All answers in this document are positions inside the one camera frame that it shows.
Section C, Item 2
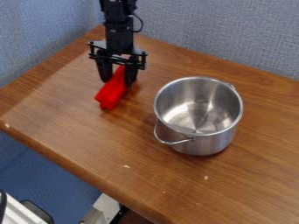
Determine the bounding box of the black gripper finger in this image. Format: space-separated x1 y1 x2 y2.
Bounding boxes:
124 64 137 88
96 59 113 83

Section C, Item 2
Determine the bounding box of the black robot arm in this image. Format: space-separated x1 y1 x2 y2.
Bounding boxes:
88 0 148 88

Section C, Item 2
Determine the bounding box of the white table leg base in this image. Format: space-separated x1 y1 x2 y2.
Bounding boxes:
78 193 120 224

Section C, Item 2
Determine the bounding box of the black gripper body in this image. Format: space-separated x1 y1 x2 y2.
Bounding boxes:
88 41 148 70

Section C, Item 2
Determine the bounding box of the red rectangular block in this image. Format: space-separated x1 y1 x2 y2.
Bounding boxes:
94 66 127 110

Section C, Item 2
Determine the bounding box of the white furniture piece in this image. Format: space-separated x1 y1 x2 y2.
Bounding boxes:
0 190 48 224

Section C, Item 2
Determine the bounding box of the stainless steel pot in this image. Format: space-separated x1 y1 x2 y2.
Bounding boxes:
153 76 244 156

